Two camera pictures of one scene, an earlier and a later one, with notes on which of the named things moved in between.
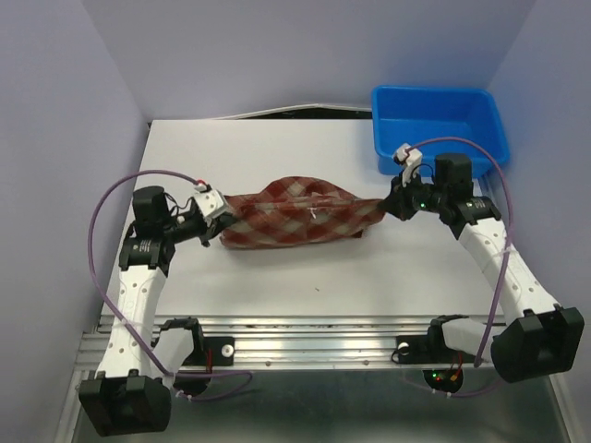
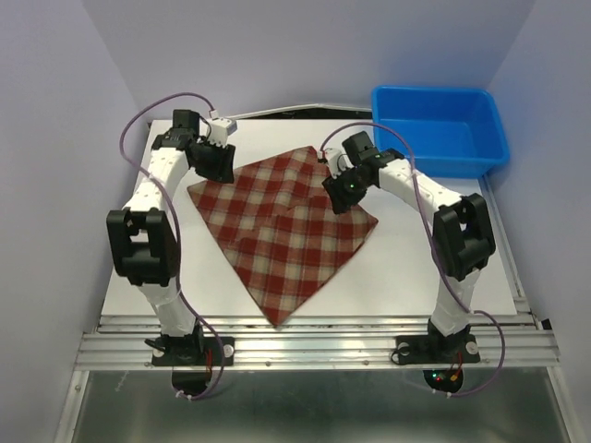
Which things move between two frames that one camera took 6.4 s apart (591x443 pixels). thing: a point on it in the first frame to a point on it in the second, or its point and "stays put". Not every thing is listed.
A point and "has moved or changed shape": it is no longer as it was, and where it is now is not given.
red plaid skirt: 297,210 has moved or changed shape
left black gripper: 217,226 to 223,173
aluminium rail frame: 295,343 stays put
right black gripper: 397,201 to 340,201
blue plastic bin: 440,120 stays put
